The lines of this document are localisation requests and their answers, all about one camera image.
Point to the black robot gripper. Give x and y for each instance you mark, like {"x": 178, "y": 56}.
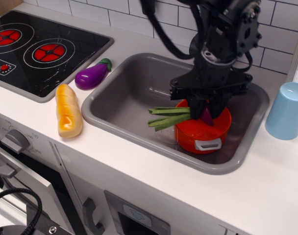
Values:
{"x": 210, "y": 79}

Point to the purple toy beet green leaves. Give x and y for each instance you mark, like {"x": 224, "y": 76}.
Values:
{"x": 171, "y": 116}

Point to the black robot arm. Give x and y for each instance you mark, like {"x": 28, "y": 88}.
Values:
{"x": 227, "y": 30}

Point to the grey plastic sink basin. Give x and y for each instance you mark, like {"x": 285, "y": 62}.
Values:
{"x": 120, "y": 105}

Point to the black toy faucet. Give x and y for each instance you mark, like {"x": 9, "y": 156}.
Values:
{"x": 196, "y": 45}

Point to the light blue plastic cup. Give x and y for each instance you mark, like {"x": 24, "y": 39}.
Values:
{"x": 282, "y": 121}

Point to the purple toy eggplant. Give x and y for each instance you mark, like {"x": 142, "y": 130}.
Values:
{"x": 91, "y": 77}

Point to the yellow toy bread loaf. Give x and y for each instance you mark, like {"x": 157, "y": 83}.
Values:
{"x": 68, "y": 113}

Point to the black toy stovetop red burners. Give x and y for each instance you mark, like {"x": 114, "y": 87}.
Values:
{"x": 37, "y": 55}

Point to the grey oven dial knob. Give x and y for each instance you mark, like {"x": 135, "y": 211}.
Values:
{"x": 15, "y": 141}

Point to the orange toy pot grey handles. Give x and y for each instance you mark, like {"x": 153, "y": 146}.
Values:
{"x": 205, "y": 134}

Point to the grey cabinet door handle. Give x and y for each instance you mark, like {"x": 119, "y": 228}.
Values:
{"x": 88, "y": 208}

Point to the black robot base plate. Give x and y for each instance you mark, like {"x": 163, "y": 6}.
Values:
{"x": 13, "y": 221}

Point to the grey oven door handle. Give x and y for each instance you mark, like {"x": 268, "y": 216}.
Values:
{"x": 8, "y": 170}

